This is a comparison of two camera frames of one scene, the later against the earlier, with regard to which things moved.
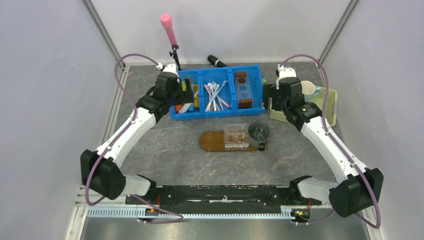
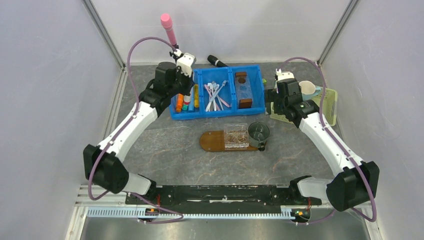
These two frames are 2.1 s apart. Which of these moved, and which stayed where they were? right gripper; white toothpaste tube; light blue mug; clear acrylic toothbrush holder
Moved: white toothpaste tube
Stayed: clear acrylic toothbrush holder; right gripper; light blue mug
